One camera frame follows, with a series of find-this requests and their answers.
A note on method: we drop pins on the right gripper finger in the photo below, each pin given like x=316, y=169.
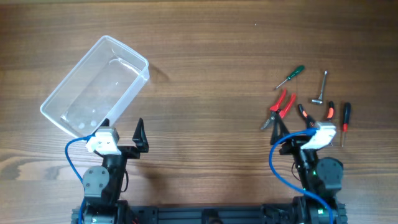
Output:
x=310, y=122
x=279, y=130

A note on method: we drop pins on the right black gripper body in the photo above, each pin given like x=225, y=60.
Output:
x=293, y=147

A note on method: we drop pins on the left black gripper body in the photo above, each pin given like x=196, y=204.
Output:
x=130, y=152

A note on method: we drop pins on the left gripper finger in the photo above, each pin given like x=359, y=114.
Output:
x=105, y=123
x=139, y=136

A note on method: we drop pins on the red handled snips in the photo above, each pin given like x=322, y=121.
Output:
x=276, y=109

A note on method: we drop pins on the clear plastic container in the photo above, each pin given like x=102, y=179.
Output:
x=98, y=88

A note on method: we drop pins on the green handled screwdriver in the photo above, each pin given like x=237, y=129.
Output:
x=293, y=74

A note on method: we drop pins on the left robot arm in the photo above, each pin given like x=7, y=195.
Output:
x=103, y=184

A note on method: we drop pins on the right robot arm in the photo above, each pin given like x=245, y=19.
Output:
x=321, y=179

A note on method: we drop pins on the black orange needle-nose pliers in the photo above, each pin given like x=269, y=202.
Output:
x=329, y=115

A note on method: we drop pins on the small metal hammer tool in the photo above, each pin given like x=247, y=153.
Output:
x=319, y=100

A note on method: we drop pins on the black red screwdriver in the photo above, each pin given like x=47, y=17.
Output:
x=346, y=118

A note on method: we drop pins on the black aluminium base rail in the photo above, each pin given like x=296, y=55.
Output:
x=211, y=214

